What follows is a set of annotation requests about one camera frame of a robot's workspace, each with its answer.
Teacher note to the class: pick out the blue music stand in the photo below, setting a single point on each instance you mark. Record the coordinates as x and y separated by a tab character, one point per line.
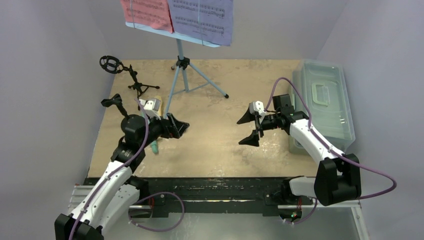
182	63

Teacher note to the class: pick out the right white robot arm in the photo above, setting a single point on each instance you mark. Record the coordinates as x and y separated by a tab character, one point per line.
338	177

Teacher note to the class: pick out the beige microphone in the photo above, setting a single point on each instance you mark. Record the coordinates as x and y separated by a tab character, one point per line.
158	106

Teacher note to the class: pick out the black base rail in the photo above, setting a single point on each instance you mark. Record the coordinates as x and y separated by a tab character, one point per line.
161	196

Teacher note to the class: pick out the green microphone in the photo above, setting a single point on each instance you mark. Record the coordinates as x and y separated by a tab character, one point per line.
154	144

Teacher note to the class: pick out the black round-base mic stand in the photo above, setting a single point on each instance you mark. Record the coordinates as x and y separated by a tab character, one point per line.
116	100

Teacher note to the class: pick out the purple sheet music page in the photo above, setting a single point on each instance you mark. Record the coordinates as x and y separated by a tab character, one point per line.
206	20

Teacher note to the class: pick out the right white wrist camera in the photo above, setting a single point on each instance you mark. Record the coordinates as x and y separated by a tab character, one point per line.
257	108

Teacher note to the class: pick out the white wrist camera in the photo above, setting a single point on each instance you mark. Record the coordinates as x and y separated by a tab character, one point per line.
257	108
148	106

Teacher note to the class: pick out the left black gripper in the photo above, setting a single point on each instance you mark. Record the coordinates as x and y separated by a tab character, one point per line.
175	128

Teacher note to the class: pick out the red sheet music page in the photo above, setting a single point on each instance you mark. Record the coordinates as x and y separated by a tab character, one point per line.
151	13

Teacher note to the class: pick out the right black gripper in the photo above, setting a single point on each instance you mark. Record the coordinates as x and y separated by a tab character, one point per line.
259	124

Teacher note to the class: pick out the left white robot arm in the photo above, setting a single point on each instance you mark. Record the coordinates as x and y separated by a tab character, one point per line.
109	179

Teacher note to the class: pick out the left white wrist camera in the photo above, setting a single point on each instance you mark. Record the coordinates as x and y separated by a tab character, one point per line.
148	106

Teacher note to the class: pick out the clear plastic storage box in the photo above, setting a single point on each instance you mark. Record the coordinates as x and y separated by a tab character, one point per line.
320	88

